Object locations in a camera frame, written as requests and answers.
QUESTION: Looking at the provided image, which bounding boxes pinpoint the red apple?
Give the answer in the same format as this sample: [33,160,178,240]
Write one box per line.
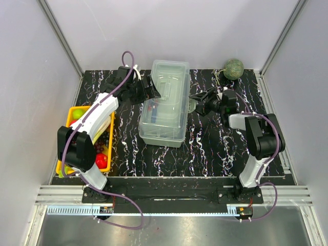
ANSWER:
[95,153,108,169]

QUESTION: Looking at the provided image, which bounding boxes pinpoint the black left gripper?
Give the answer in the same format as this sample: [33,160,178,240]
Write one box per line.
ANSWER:
[128,76,161,106]

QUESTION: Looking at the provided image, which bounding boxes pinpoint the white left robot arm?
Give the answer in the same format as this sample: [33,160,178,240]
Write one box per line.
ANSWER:
[57,65,160,202]

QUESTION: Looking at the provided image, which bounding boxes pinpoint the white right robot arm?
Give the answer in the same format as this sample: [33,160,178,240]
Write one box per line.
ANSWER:
[189,88,285,203]

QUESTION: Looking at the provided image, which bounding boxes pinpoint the left aluminium frame post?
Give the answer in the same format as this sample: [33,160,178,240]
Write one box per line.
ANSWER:
[37,0,84,78]

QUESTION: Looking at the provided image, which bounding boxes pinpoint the dark purple grapes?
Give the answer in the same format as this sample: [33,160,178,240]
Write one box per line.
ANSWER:
[94,130,112,156]

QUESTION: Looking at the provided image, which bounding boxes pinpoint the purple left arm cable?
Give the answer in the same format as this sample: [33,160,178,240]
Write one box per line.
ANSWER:
[61,50,146,229]

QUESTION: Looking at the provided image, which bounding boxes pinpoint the translucent green tool box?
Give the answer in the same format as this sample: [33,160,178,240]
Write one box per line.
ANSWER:
[138,60,191,148]

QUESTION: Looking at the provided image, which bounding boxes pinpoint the blue red screwdriver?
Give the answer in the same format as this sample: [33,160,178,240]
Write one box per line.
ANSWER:
[151,101,159,124]

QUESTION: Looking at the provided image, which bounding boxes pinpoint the right aluminium frame post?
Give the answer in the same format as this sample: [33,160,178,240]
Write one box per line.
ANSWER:
[258,0,310,75]

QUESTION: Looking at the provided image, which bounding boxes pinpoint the green melon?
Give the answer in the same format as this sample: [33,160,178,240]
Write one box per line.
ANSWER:
[223,58,244,80]

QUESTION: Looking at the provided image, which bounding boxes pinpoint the yellow plastic bin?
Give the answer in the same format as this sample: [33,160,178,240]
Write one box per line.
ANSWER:
[56,106,115,178]

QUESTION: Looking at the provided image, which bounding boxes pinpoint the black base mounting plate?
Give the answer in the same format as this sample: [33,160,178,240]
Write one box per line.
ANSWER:
[81,176,263,213]

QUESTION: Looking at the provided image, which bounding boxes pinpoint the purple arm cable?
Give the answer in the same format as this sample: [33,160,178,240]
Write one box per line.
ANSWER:
[61,50,146,229]
[235,92,280,222]

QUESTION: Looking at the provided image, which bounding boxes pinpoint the green pepper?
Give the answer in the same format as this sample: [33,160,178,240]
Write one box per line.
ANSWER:
[72,109,85,120]

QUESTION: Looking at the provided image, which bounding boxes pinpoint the white slotted cable duct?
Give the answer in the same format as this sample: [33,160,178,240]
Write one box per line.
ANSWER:
[46,205,251,219]

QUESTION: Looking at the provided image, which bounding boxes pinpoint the white green leek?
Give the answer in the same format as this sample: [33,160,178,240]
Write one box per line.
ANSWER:
[92,115,111,144]

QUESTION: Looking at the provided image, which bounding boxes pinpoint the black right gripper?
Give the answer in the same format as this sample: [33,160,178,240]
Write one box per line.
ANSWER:
[188,87,224,117]

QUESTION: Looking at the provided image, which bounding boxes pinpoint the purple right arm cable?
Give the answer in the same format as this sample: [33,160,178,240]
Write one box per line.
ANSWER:
[235,92,280,222]

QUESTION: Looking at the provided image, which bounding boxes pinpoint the aluminium frame post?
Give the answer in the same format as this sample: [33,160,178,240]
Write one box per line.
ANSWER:
[37,0,84,78]
[258,0,310,75]

